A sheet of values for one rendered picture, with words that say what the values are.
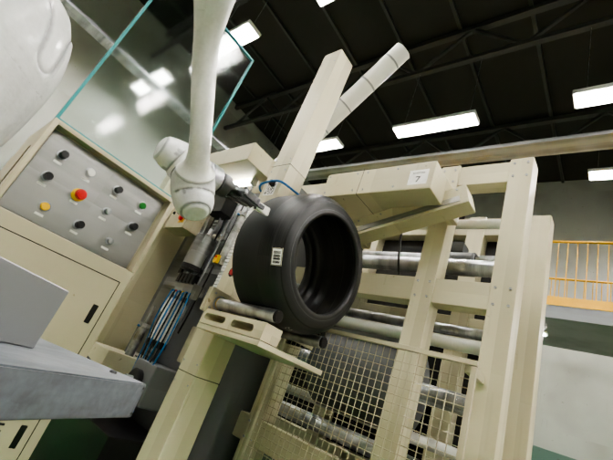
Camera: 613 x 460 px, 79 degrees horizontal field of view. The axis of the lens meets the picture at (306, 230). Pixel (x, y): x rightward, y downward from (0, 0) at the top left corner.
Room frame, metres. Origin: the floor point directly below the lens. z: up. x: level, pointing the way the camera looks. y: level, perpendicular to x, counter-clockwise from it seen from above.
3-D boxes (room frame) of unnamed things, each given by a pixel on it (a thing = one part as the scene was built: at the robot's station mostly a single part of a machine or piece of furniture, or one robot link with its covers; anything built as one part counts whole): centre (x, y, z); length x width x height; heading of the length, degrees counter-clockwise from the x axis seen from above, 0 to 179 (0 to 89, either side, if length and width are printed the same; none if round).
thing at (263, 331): (1.41, 0.10, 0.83); 0.36 x 0.09 x 0.06; 44
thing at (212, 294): (1.63, 0.12, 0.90); 0.40 x 0.03 x 0.10; 134
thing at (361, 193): (1.62, -0.30, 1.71); 0.61 x 0.25 x 0.15; 44
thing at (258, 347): (1.50, 0.00, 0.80); 0.37 x 0.36 x 0.02; 134
